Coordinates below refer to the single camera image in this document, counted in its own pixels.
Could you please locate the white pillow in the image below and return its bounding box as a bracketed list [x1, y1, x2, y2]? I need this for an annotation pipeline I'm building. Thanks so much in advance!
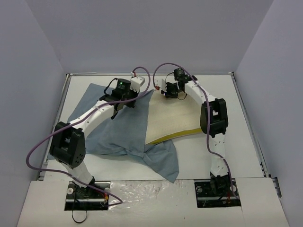
[145, 91, 202, 144]

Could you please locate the striped pillowcase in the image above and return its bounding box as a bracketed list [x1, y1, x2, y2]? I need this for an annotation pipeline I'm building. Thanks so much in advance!
[67, 82, 180, 183]

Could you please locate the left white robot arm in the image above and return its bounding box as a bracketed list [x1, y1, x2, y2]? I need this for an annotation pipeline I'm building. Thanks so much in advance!
[49, 76, 145, 198]

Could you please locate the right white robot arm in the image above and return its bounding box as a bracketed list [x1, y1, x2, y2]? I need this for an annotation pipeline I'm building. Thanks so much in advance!
[157, 68, 231, 195]

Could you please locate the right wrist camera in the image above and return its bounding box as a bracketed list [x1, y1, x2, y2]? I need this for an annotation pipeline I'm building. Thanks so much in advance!
[155, 79, 167, 93]

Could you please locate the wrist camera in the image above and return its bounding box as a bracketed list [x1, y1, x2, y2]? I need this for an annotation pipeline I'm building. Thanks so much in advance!
[130, 72, 145, 93]
[155, 79, 167, 93]

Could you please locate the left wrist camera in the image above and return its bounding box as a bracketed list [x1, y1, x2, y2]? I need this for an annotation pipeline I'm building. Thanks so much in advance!
[130, 72, 145, 93]

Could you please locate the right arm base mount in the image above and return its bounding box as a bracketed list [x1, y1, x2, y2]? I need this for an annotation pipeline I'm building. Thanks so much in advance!
[194, 180, 241, 209]

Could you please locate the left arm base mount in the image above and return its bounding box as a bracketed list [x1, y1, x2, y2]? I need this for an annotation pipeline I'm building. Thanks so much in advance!
[64, 182, 109, 211]

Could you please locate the thin black cable loop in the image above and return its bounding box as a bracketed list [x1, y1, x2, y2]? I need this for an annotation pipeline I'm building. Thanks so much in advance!
[71, 208, 88, 224]

